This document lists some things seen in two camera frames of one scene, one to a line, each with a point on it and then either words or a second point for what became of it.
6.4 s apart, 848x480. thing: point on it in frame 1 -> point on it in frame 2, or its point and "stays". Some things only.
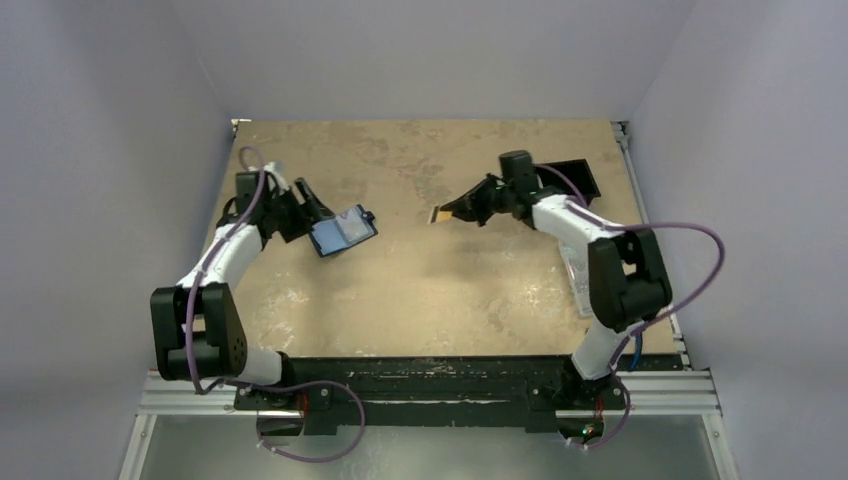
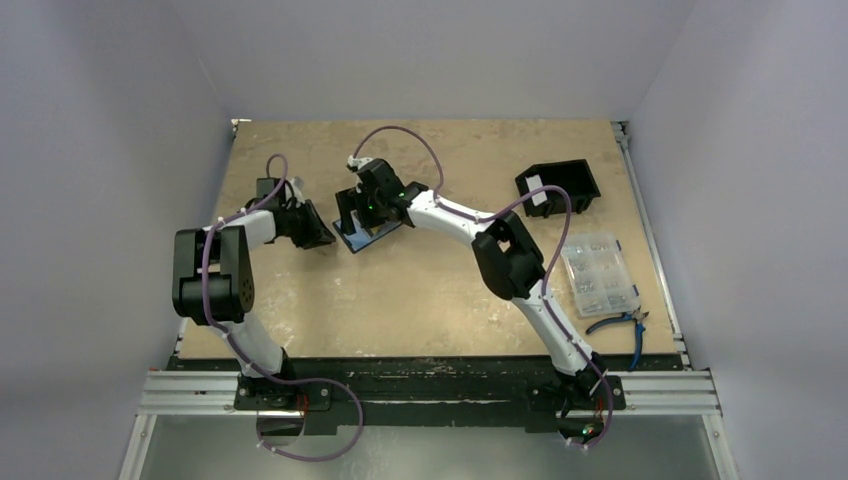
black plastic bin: x=576 y=169 stays
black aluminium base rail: x=429 y=392 stays
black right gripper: x=490 y=201 -> x=357 y=211
